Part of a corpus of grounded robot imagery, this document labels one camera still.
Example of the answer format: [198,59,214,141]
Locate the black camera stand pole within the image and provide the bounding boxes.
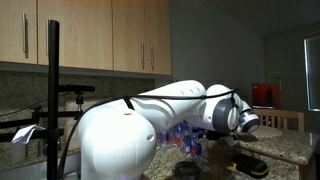
[47,20,60,180]

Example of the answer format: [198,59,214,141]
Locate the wooden wall cabinets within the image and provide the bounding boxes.
[0,0,171,75]

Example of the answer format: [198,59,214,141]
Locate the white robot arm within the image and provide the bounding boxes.
[78,80,260,180]

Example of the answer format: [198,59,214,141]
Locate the black zippered case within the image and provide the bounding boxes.
[232,154,269,179]

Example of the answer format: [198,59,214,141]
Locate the water bottle blue cap right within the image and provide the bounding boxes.
[157,131,171,149]

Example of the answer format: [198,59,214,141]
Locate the left window blind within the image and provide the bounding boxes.
[303,32,320,112]

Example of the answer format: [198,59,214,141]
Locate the water bottle blue cap middle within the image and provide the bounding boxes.
[173,123,184,147]

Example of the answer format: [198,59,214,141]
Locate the red box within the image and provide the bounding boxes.
[252,83,280,109]

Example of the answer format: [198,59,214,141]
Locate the wooden chair right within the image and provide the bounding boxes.
[254,109,305,133]

